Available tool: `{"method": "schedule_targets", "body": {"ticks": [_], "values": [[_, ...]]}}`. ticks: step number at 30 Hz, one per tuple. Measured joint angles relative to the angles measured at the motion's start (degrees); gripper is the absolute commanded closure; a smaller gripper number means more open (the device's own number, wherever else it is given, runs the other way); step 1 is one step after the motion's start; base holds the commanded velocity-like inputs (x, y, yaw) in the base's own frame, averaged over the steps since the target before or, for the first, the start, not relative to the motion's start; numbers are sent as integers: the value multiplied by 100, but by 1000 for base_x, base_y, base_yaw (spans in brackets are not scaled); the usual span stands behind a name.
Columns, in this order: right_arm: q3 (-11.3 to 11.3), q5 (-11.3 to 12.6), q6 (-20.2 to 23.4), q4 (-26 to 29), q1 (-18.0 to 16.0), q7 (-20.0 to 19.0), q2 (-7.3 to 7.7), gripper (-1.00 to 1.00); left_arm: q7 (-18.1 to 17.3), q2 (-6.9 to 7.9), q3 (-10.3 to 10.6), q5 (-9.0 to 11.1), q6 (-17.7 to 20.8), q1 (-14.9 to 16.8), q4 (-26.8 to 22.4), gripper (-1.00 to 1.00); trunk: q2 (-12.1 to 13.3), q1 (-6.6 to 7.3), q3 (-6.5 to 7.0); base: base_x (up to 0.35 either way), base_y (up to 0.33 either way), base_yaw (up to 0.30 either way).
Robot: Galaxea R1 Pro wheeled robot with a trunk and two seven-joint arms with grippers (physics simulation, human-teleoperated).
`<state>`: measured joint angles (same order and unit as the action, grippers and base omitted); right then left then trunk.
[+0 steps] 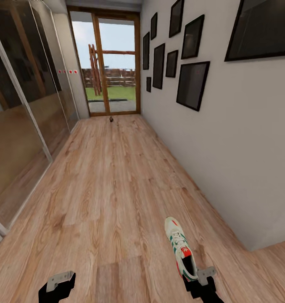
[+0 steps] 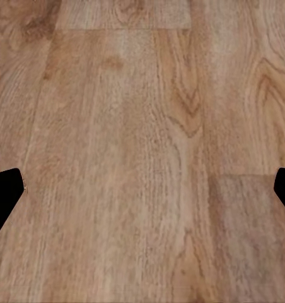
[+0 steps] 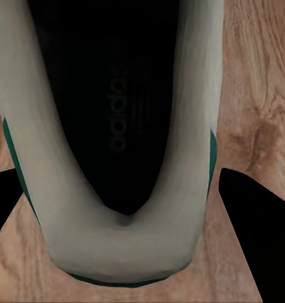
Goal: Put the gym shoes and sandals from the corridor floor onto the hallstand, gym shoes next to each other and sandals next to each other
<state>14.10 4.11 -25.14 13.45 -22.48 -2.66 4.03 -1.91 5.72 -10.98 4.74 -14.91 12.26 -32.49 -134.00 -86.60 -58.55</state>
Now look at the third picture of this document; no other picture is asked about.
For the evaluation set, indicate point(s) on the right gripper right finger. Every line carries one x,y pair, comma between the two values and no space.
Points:
258,218

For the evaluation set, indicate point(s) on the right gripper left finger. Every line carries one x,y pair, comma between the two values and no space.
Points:
10,192

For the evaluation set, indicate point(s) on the gym shoe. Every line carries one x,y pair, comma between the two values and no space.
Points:
110,111

